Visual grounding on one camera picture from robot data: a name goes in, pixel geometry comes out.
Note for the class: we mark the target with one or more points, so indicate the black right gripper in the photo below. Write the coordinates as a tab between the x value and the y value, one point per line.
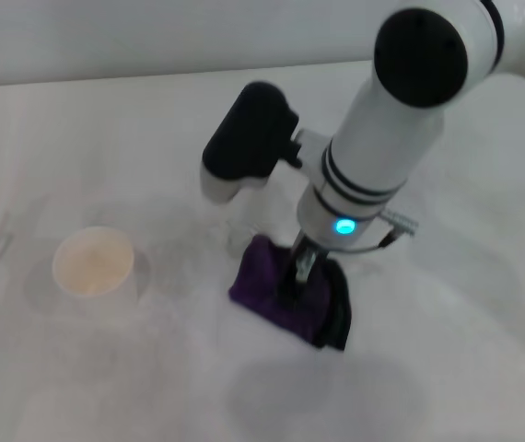
307	260

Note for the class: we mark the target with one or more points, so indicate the purple rag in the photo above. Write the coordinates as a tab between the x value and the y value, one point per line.
267	285

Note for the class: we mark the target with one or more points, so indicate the white paper cup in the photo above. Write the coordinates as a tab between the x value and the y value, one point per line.
93	267

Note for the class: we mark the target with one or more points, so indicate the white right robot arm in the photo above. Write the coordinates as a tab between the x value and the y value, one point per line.
396	115

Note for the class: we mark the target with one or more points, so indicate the black and white wrist camera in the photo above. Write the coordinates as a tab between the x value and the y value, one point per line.
248	133

